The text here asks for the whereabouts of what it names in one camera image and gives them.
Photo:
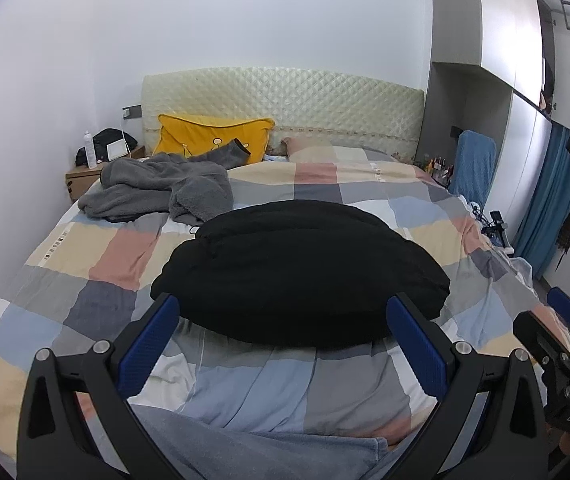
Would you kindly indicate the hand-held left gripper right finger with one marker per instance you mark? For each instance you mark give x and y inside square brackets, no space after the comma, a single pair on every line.
[417,345]

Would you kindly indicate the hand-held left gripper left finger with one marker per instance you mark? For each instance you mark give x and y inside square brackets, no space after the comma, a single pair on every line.
[147,350]

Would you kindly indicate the black puffer jacket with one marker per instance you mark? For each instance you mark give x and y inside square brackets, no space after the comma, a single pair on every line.
[305,270]

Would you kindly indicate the pastel checkered bed sheet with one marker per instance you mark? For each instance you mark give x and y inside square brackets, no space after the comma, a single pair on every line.
[90,310]

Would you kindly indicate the blue curtain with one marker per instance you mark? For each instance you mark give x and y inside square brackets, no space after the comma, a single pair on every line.
[550,200]

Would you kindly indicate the person's grey trousers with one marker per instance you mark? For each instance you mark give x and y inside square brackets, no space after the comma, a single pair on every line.
[265,455]

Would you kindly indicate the grey fleece robe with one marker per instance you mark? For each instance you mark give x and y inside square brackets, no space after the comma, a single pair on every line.
[165,185]

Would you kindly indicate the blue towel on chair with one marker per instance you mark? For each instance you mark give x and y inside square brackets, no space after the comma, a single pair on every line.
[472,170]

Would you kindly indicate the group of cosmetic bottles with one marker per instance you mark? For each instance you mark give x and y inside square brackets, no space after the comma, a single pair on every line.
[435,166]

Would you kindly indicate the wooden nightstand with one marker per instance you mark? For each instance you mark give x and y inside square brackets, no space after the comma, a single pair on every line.
[82,180]

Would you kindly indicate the small white box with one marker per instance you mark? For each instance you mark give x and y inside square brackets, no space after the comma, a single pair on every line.
[116,151]

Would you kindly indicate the white spray bottle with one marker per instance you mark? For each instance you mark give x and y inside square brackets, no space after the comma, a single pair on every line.
[90,152]

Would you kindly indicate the black socket on wardrobe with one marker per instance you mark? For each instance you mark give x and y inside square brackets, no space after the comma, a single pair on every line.
[455,132]

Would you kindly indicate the black bag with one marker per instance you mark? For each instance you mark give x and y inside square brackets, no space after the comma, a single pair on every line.
[107,136]

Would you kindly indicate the yellow pillow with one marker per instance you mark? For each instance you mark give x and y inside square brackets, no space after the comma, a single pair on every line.
[205,132]

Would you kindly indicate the pink checkered pillow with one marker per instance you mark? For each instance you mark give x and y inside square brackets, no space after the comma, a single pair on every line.
[310,146]

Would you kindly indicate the cream quilted headboard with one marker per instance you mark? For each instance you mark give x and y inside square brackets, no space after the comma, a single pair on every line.
[315,100]

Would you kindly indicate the grey wardrobe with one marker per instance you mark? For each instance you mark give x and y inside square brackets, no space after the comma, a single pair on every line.
[505,20]

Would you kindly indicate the grey wall socket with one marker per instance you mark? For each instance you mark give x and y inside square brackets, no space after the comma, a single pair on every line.
[132,111]

